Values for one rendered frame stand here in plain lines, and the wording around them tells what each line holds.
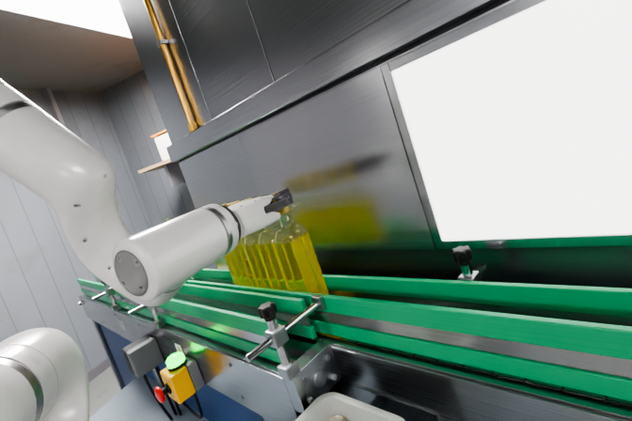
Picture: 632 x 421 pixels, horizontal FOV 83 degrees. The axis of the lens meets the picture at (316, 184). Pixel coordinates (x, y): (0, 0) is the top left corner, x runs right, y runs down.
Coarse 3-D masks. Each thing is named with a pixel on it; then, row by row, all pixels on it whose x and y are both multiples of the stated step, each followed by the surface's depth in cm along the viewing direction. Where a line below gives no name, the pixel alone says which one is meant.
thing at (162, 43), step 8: (144, 0) 108; (152, 8) 109; (152, 16) 109; (152, 24) 109; (160, 32) 109; (160, 40) 109; (168, 56) 110; (168, 64) 110; (176, 72) 111; (176, 80) 111; (176, 88) 111; (184, 96) 112; (184, 104) 111; (184, 112) 112; (192, 120) 112; (192, 128) 112
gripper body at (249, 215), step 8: (248, 200) 61; (256, 200) 60; (264, 200) 60; (232, 208) 57; (240, 208) 57; (248, 208) 57; (256, 208) 58; (240, 216) 56; (248, 216) 57; (256, 216) 58; (264, 216) 59; (272, 216) 61; (280, 216) 63; (240, 224) 56; (248, 224) 56; (256, 224) 57; (264, 224) 59; (240, 232) 56; (248, 232) 56
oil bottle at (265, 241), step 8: (264, 232) 74; (272, 232) 74; (264, 240) 74; (272, 240) 73; (264, 248) 75; (272, 248) 73; (264, 256) 76; (272, 256) 74; (272, 264) 75; (280, 264) 73; (272, 272) 76; (280, 272) 74; (272, 280) 77; (280, 280) 74; (280, 288) 75; (288, 288) 74
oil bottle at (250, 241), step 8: (256, 232) 78; (248, 240) 79; (256, 240) 77; (248, 248) 79; (256, 248) 77; (248, 256) 80; (256, 256) 78; (256, 264) 79; (264, 264) 78; (256, 272) 80; (264, 272) 78; (264, 280) 79
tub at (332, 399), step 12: (324, 396) 57; (336, 396) 56; (312, 408) 55; (324, 408) 56; (336, 408) 56; (348, 408) 54; (360, 408) 52; (372, 408) 51; (300, 420) 54; (312, 420) 55; (324, 420) 56; (348, 420) 55; (360, 420) 53; (372, 420) 51; (384, 420) 49; (396, 420) 48
